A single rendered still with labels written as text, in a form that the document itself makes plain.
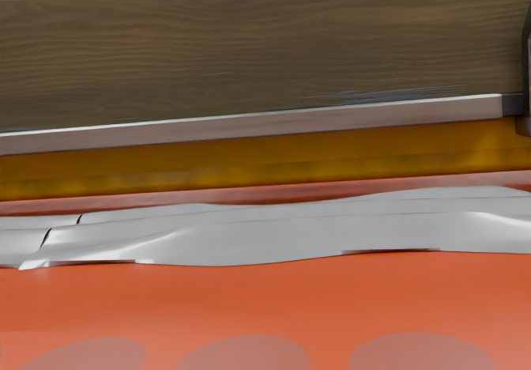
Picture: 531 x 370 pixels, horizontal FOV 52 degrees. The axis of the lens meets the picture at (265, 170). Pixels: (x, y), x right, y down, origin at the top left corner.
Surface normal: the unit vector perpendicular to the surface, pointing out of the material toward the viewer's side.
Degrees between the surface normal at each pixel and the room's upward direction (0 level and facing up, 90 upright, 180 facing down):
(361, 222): 32
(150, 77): 90
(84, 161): 90
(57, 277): 0
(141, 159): 90
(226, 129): 90
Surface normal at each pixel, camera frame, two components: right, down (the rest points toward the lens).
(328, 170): -0.14, 0.13
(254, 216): -0.07, -0.76
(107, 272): -0.08, -0.99
